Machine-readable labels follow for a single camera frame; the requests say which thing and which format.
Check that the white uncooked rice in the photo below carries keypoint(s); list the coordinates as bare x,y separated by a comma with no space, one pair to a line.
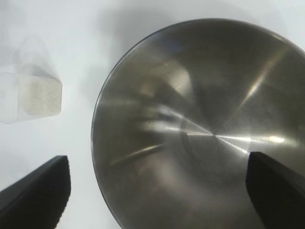
41,97

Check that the stainless steel mixing bowl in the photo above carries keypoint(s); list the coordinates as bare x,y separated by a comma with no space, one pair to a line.
190,107

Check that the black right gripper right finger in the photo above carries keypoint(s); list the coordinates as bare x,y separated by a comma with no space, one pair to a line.
278,195

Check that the clear plastic measuring cup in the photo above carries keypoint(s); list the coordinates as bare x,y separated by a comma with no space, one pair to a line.
35,71

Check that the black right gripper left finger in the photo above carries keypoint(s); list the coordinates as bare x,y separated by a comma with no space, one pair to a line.
35,198

